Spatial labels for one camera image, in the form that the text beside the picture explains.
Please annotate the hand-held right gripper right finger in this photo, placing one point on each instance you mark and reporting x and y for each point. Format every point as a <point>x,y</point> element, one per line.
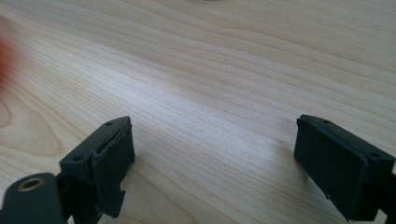
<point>339,165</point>

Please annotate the red blurred object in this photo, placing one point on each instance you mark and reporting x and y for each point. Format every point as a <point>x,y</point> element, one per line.
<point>2,59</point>

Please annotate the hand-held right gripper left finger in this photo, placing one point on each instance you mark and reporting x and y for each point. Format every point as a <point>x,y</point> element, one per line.
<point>102,161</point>

